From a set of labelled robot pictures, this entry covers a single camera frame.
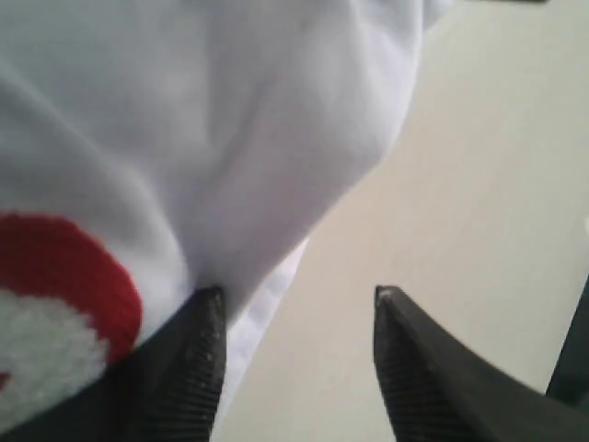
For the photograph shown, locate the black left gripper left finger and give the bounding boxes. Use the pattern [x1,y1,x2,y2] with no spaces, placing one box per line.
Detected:
[1,287,226,442]

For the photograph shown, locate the white t-shirt red lettering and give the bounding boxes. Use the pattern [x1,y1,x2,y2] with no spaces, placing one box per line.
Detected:
[1,1,449,435]

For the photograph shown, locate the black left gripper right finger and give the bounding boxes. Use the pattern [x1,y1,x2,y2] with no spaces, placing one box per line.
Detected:
[373,286,588,442]

